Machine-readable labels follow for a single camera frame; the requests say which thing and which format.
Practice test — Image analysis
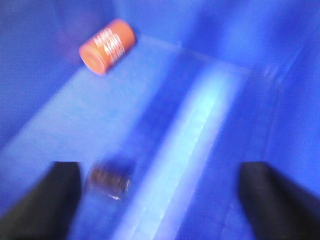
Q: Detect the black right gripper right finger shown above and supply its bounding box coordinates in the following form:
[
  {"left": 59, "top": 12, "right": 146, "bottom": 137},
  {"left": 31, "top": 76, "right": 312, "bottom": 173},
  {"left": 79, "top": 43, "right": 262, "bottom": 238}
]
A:
[{"left": 238, "top": 161, "right": 320, "bottom": 240}]

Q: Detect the blue bin right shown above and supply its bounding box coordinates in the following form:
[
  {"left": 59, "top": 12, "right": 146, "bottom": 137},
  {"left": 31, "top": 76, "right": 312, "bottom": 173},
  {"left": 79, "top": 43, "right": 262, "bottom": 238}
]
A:
[{"left": 0, "top": 0, "right": 320, "bottom": 240}]

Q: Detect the orange cylindrical capacitor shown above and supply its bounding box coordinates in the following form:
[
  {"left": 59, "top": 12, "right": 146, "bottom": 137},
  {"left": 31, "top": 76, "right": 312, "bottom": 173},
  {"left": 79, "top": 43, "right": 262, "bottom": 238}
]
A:
[{"left": 79, "top": 19, "right": 137, "bottom": 75}]

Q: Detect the dark cylindrical capacitor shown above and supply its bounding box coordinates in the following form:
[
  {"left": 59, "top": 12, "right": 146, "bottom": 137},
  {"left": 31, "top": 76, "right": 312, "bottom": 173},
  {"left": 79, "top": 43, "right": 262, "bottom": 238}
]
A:
[{"left": 85, "top": 155, "right": 136, "bottom": 201}]

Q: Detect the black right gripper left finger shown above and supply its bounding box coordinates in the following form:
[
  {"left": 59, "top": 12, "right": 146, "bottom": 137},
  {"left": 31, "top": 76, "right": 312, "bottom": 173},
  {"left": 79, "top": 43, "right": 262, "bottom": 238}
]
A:
[{"left": 0, "top": 161, "right": 82, "bottom": 240}]

